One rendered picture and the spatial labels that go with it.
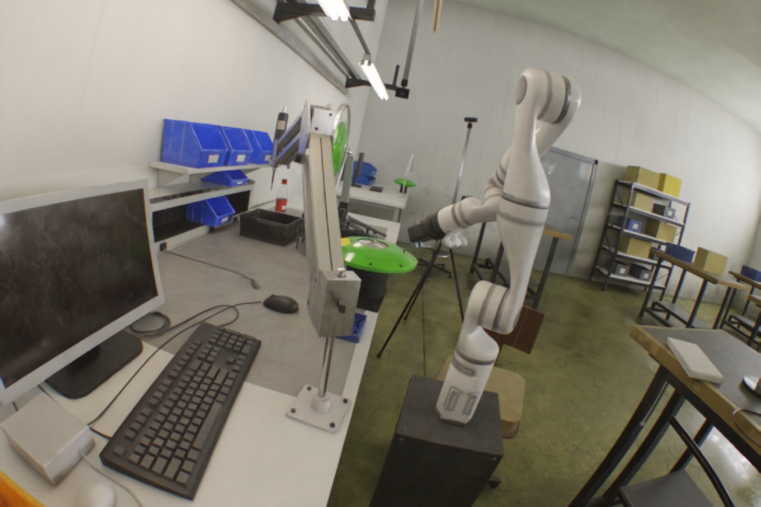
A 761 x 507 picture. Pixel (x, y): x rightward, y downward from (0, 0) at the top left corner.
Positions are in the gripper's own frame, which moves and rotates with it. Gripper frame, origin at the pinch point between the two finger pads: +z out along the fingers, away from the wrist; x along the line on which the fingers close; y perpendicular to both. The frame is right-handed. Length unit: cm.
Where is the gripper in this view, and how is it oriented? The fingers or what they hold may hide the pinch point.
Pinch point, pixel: (404, 249)
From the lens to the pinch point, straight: 105.7
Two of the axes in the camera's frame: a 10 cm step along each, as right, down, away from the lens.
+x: -7.5, -0.2, -6.6
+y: -2.1, -9.4, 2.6
